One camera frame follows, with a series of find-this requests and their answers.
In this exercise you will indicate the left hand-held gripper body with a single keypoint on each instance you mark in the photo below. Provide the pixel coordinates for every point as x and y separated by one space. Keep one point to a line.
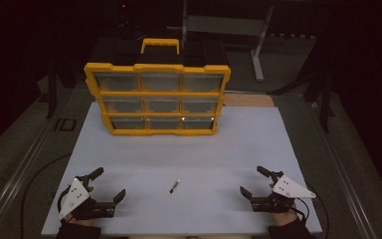
74 197

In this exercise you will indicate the yellow black drawer organizer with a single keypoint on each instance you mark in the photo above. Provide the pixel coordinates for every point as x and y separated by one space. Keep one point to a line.
159 94

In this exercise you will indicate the small clear plastic tube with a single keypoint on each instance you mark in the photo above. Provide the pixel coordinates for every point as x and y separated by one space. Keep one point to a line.
174 186

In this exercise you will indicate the grey metal stand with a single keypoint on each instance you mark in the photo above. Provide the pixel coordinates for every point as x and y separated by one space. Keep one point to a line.
225 25

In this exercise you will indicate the metal floor rail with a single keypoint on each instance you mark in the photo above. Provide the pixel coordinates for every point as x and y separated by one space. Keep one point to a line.
344 179
20 176

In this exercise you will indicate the grid of clear drawers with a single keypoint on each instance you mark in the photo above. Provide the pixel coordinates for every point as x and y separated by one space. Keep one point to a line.
122 83

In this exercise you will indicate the wooden board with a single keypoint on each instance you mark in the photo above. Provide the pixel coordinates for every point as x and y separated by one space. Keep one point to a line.
252 100

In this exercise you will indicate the person's left hand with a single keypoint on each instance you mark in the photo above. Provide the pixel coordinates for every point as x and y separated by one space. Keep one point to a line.
76 221

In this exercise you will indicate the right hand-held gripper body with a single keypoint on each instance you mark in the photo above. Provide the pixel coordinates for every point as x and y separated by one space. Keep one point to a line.
290 190

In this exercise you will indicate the clear plastic drawer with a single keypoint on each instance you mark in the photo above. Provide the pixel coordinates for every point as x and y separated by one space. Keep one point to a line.
197 123

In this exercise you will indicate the person's right hand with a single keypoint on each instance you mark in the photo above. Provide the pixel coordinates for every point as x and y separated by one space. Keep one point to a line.
286 219

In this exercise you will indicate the black stand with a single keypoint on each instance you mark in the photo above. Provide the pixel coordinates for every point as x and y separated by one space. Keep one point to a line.
50 99
326 106

